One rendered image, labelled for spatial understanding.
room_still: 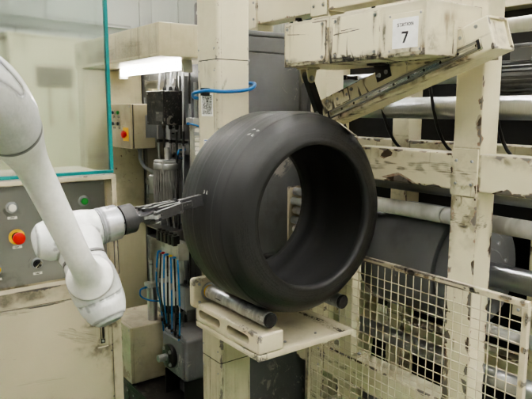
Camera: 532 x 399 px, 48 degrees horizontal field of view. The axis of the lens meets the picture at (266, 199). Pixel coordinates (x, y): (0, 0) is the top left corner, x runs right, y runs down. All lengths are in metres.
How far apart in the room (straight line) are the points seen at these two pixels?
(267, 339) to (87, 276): 0.63
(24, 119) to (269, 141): 0.78
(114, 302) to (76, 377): 0.95
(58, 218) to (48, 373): 1.11
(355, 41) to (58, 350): 1.43
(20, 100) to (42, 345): 1.36
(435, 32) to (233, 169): 0.65
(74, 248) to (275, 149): 0.62
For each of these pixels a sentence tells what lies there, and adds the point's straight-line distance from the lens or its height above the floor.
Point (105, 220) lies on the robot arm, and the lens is 1.47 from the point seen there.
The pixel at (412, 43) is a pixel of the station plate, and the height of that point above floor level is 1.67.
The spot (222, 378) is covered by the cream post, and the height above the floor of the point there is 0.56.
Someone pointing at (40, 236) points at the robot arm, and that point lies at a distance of 1.43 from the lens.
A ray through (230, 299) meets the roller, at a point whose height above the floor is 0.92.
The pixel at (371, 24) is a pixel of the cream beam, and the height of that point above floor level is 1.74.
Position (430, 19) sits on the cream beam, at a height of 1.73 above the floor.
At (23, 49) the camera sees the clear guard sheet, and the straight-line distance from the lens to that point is 2.10.
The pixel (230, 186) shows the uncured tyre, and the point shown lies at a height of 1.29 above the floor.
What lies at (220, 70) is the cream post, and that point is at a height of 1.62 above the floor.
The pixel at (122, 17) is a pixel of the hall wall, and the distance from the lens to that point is 12.46.
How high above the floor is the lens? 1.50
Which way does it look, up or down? 9 degrees down
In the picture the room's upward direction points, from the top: straight up
